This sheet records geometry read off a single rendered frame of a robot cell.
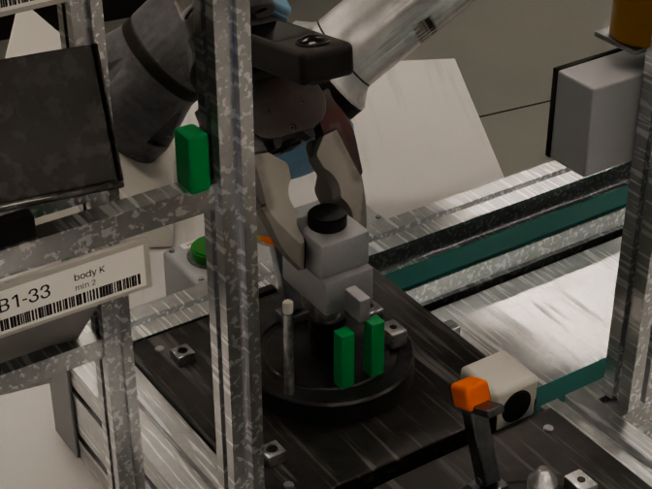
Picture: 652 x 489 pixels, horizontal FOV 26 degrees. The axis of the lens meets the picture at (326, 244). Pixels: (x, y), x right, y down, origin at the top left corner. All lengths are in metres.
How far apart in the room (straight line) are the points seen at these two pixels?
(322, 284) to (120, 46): 0.56
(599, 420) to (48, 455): 0.47
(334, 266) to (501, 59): 2.99
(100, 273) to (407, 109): 1.13
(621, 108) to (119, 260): 0.44
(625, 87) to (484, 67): 2.97
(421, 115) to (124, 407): 0.88
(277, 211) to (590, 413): 0.30
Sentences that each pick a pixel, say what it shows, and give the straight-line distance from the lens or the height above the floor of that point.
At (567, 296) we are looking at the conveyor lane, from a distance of 1.35.
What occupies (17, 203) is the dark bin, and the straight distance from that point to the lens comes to 0.72.
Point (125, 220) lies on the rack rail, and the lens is 0.70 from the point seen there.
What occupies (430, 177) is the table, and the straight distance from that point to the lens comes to 1.65.
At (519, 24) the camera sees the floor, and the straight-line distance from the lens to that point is 4.26.
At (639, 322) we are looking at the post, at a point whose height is 1.05.
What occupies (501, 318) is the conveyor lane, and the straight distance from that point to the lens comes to 1.31.
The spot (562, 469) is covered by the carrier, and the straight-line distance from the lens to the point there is 1.07.
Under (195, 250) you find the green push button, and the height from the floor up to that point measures 0.97.
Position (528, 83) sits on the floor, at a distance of 3.89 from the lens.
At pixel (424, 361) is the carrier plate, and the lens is 1.16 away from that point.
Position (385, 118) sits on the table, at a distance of 1.77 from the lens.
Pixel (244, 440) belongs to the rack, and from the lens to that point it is 0.82.
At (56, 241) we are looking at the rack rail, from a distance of 0.68.
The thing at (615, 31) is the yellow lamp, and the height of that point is 1.27.
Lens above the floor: 1.66
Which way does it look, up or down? 32 degrees down
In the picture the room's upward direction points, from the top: straight up
